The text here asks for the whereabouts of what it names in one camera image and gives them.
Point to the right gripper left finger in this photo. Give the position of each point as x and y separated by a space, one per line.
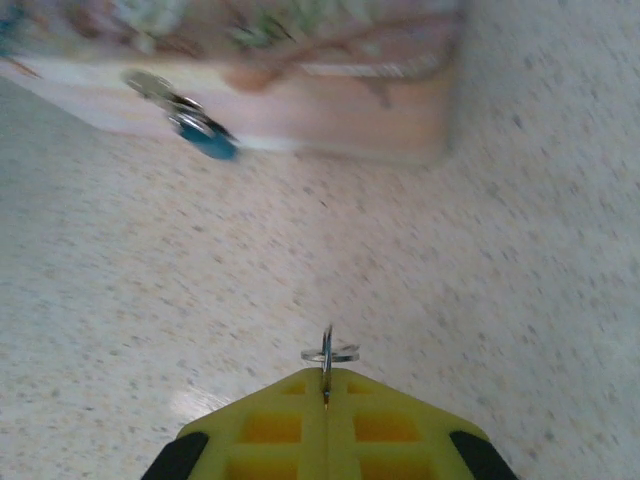
280 450

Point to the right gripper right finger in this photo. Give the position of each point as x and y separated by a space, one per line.
385 450

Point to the small silver key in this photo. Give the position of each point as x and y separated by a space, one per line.
327 350

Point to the small blue padlock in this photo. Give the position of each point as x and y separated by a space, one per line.
212 142

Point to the pink illustrated tin box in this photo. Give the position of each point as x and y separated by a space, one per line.
325 105

